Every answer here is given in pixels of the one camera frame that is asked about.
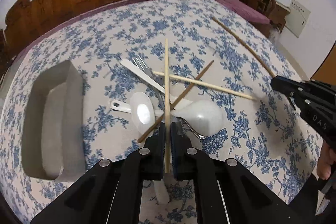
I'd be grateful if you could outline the purple bench cushion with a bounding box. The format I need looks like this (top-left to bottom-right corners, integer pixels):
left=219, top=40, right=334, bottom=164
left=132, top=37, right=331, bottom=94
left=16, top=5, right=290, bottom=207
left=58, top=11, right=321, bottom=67
left=14, top=0, right=153, bottom=62

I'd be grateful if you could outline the white ceramic spoon left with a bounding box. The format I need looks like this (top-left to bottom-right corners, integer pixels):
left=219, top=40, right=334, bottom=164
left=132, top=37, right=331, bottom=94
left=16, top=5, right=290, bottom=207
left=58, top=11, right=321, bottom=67
left=110, top=92, right=163, bottom=135

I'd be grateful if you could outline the dark brown chopstick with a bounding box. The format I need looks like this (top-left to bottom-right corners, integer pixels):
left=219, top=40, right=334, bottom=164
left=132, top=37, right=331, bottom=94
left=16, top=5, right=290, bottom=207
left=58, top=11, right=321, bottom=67
left=138, top=60, right=214, bottom=143
left=211, top=16, right=276, bottom=78

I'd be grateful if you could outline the purple cushion right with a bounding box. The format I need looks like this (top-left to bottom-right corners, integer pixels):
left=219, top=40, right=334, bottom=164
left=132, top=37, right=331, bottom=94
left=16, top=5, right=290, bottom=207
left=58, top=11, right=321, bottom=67
left=216, top=0, right=269, bottom=24

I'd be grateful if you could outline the right hand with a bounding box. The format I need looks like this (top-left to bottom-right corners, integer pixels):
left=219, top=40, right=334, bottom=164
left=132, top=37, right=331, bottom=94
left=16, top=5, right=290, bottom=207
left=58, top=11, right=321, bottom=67
left=317, top=141, right=336, bottom=180

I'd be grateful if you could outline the light bamboo chopstick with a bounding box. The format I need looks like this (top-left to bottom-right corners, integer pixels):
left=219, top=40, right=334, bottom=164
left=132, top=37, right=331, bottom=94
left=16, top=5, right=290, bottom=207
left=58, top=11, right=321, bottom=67
left=165, top=39, right=171, bottom=173
left=169, top=75, right=256, bottom=101

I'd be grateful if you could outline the silver metal fork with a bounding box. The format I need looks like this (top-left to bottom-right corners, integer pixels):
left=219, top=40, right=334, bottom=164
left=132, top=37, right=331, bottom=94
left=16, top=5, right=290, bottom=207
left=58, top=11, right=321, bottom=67
left=132, top=56, right=163, bottom=107

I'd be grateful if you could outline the metal rectangular tray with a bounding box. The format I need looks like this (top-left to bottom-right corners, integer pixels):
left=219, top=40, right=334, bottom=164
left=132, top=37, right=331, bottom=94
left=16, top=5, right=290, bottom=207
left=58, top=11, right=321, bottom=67
left=21, top=60, right=85, bottom=182

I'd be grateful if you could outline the white wall electrical box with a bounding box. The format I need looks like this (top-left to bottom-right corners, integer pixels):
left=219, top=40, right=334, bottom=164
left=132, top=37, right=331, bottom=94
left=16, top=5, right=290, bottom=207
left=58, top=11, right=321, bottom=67
left=285, top=0, right=311, bottom=38

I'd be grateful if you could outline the blue floral tablecloth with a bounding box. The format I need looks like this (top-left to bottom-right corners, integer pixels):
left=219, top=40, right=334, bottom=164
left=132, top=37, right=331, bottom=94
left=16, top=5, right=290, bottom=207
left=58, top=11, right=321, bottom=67
left=0, top=0, right=325, bottom=224

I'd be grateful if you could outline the white ceramic spoon right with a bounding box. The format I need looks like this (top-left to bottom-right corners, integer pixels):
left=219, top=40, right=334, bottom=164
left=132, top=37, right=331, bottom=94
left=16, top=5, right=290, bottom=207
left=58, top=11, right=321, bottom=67
left=171, top=100, right=223, bottom=137

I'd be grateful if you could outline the white ceramic spoon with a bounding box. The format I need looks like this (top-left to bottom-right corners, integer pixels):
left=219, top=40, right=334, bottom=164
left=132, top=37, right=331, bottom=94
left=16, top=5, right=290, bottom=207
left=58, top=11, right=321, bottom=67
left=110, top=92, right=163, bottom=135
left=171, top=100, right=223, bottom=137

